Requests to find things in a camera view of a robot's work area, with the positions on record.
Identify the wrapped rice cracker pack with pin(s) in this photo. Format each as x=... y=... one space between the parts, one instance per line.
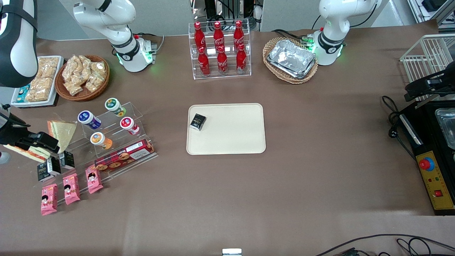
x=39 y=89
x=48 y=65

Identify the clear bag of crackers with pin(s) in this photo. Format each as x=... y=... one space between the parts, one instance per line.
x=73 y=87
x=85 y=64
x=70 y=68
x=96 y=76

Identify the red lid yogurt bottle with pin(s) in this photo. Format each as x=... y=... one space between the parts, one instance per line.
x=129 y=125

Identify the brown wicker basket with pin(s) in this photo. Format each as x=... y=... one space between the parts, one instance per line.
x=83 y=96

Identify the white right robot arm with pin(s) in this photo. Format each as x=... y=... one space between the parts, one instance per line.
x=22 y=58

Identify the blue lid yogurt bottle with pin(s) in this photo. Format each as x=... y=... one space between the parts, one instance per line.
x=89 y=120

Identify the light wicker basket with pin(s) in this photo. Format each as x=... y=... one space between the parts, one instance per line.
x=293 y=80

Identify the stack of foil trays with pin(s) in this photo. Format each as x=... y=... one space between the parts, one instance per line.
x=291 y=58

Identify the clear acrylic bottle rack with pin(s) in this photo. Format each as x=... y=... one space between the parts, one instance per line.
x=229 y=73

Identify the black background equipment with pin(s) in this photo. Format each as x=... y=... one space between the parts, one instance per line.
x=227 y=7

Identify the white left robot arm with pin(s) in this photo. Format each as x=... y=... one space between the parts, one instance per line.
x=332 y=21

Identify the white rectangular snack tray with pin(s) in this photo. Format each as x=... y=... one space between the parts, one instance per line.
x=53 y=96

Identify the metal tray in machine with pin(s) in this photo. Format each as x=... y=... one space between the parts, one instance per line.
x=448 y=124

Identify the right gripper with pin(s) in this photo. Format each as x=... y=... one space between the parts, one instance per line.
x=10 y=132

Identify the teal snack packet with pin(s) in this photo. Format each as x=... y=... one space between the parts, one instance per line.
x=22 y=94

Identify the pink snack packet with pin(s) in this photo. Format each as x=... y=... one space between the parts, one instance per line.
x=49 y=200
x=94 y=179
x=71 y=189

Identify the red cola bottle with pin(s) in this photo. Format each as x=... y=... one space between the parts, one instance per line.
x=241 y=60
x=199 y=35
x=203 y=64
x=218 y=35
x=238 y=33
x=222 y=63

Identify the clear acrylic stepped display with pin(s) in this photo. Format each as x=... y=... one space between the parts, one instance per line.
x=117 y=117

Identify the small black carton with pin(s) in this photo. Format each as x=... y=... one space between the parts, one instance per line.
x=67 y=160
x=54 y=165
x=197 y=122
x=43 y=172

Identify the red cookie box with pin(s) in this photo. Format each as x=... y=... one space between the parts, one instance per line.
x=124 y=156

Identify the wrapped triangle sandwich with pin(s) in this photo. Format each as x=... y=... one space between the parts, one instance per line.
x=65 y=131

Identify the black sealing machine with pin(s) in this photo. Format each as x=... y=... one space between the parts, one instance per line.
x=428 y=142

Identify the green lid yogurt bottle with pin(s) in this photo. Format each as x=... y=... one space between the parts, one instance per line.
x=114 y=106

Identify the cream plastic tray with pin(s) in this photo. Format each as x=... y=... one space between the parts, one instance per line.
x=231 y=129

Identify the ham sandwich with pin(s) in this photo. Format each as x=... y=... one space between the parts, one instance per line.
x=25 y=153

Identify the small silver device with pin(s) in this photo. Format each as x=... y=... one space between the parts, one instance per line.
x=231 y=252

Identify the orange lid yogurt bottle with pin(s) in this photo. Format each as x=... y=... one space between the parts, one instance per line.
x=100 y=140

